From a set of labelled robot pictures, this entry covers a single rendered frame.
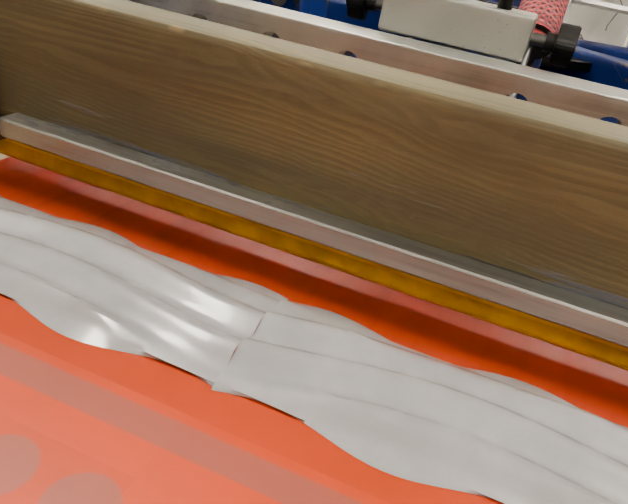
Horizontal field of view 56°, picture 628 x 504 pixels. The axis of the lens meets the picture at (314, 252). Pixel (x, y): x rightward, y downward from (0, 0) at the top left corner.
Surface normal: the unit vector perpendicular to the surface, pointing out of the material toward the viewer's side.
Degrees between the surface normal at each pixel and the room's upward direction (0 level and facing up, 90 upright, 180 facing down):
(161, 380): 0
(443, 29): 90
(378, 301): 0
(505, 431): 29
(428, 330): 0
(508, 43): 90
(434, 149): 90
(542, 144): 90
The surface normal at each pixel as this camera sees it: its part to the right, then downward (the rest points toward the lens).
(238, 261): 0.18, -0.86
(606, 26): -0.36, 0.39
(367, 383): 0.06, -0.47
